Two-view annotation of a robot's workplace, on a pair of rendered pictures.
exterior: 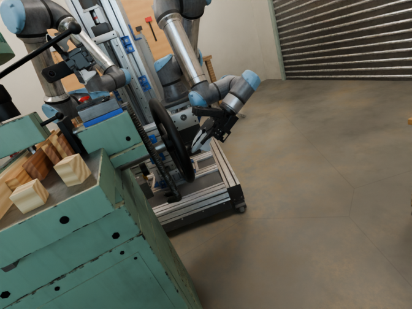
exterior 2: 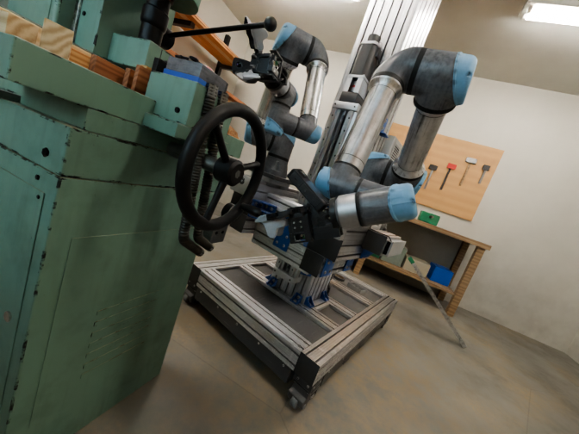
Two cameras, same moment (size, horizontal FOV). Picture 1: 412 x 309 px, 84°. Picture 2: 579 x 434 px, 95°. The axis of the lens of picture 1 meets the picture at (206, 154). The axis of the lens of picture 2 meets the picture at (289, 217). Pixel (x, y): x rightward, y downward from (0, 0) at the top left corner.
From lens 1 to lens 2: 51 cm
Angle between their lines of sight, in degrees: 35
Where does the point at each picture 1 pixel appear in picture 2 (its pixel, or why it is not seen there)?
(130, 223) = (60, 153)
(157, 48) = (434, 196)
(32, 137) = (139, 60)
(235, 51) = (539, 275)
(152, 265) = (42, 226)
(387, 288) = not seen: outside the picture
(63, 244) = (21, 117)
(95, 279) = (10, 178)
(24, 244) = not seen: outside the picture
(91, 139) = (154, 84)
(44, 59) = not seen: hidden behind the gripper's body
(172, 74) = (369, 175)
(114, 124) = (178, 86)
